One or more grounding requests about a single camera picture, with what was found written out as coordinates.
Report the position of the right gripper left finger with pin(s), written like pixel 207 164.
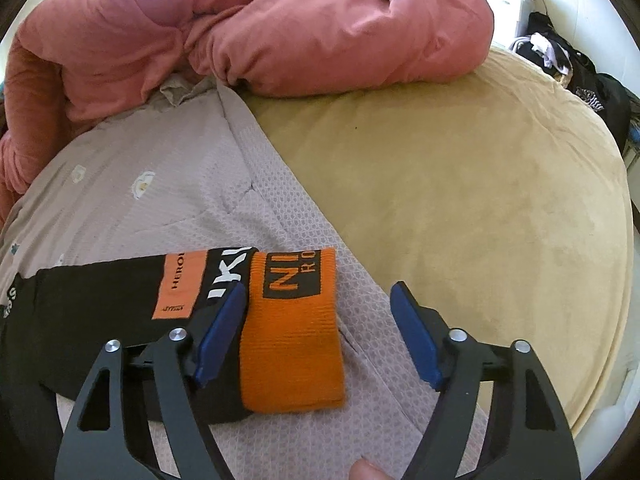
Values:
pixel 107 435

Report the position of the black orange IKISS shirt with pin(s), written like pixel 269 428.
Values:
pixel 286 360

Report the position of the pile of dark clothes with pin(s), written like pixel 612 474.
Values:
pixel 573 70

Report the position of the right hand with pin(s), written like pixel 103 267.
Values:
pixel 363 469

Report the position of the tan velvet bed sheet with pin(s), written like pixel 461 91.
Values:
pixel 501 199

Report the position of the beige strawberry print blanket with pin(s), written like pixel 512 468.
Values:
pixel 200 173

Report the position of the white box furniture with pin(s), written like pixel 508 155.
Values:
pixel 511 19

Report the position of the pink quilted comforter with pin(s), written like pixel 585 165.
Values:
pixel 73 63

